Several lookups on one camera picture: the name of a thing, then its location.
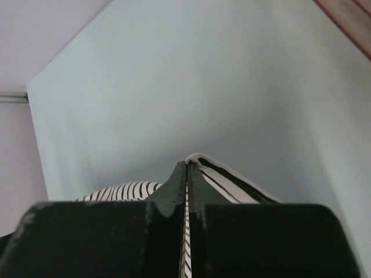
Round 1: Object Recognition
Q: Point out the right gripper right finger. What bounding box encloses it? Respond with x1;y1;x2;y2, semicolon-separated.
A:
187;163;361;277

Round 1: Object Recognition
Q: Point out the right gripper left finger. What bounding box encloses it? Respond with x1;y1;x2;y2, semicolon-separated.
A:
1;162;187;277

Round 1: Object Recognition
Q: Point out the black white striped tank top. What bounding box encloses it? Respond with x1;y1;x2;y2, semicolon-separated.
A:
75;152;285;278

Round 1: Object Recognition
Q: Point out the brown translucent plastic basin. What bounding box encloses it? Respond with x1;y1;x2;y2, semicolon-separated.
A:
314;0;370;60

